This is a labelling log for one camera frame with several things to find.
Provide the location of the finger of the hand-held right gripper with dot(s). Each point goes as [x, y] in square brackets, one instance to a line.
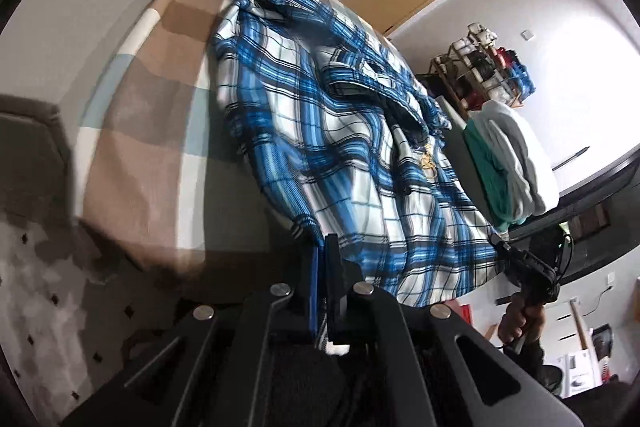
[502, 247]

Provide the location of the grey upholstered furniture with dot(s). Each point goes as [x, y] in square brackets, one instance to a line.
[30, 157]

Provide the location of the person's right forearm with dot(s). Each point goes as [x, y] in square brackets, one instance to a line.
[542, 364]

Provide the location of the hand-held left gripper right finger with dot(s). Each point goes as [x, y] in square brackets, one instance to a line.
[334, 287]

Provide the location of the green folded garment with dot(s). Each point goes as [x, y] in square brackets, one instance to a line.
[487, 172]

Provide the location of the black table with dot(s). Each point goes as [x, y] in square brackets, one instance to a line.
[600, 227]

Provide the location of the shoe rack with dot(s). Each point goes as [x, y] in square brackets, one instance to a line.
[480, 67]

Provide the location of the blue plaid shirt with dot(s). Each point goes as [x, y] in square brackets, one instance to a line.
[310, 107]

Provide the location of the person's right hand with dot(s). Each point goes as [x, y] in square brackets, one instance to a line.
[517, 324]

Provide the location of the checkered bed blanket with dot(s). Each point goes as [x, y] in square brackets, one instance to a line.
[150, 107]

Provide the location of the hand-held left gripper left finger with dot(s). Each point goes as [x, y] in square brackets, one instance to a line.
[314, 297]

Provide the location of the white grey folded garment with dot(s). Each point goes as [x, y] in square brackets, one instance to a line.
[525, 157]

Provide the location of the hammer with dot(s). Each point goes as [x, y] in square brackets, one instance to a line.
[579, 322]

